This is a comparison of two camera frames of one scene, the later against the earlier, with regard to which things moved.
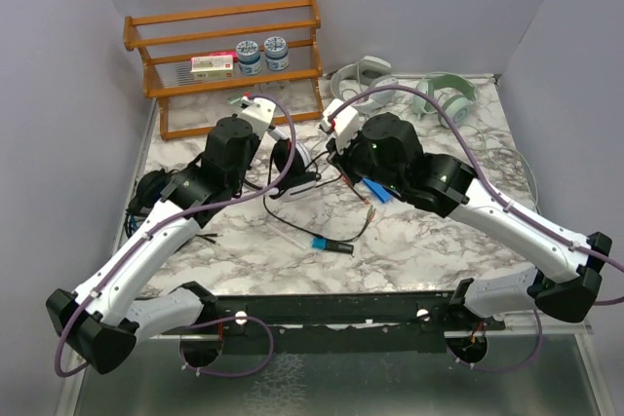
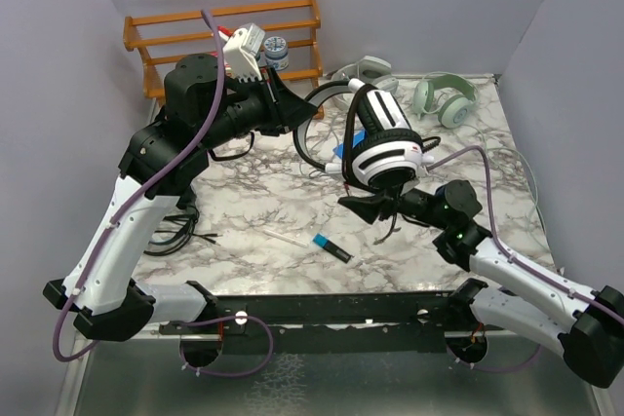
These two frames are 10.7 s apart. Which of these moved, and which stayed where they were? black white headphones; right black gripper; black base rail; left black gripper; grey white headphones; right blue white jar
Moved: right black gripper; left black gripper; black white headphones
Stayed: right blue white jar; grey white headphones; black base rail
